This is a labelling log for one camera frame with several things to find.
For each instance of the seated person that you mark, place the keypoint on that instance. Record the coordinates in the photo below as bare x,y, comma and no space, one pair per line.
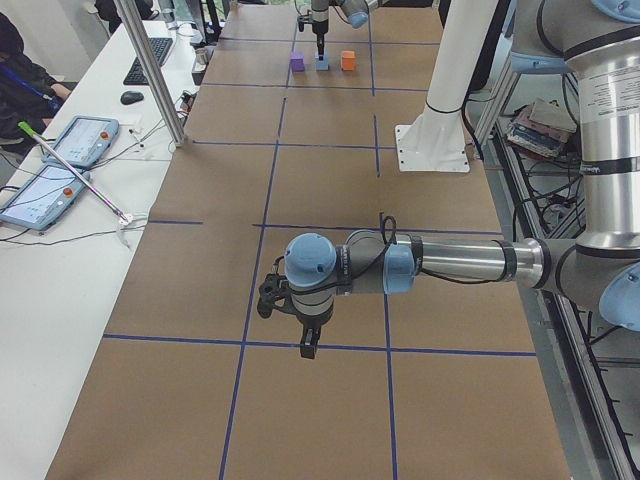
28,92

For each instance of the aluminium frame post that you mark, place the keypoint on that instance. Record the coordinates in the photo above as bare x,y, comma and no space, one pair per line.
128,12

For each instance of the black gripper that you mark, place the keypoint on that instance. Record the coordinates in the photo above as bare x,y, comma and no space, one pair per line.
311,322
319,23

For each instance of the purple foam block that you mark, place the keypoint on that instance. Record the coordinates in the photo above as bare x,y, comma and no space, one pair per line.
297,61

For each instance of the white pedestal column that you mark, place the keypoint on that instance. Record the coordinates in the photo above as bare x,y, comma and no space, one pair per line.
435,141

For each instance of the lower teach pendant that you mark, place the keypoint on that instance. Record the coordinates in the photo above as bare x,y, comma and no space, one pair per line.
42,200

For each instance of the black computer mouse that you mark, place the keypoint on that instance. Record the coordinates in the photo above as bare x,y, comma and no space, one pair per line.
131,97

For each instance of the stack of books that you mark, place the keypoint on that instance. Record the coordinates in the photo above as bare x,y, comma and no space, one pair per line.
541,127

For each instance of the orange foam block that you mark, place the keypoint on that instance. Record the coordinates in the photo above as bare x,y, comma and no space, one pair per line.
348,60

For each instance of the metal cup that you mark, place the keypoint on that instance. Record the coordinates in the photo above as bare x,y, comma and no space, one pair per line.
201,59

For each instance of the slanted metal rod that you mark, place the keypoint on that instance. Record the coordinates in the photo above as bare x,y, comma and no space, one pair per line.
125,219

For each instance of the upper teach pendant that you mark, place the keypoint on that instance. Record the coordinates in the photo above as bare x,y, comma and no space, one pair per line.
85,140

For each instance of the light blue foam block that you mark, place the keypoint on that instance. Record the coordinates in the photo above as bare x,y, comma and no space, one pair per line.
322,63

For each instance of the teach pendant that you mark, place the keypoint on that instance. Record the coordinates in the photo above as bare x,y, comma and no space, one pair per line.
42,200
85,140

